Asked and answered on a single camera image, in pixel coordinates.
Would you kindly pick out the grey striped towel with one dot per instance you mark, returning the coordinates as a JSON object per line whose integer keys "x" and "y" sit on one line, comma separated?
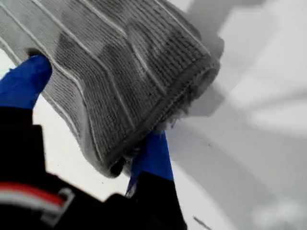
{"x": 120, "y": 72}

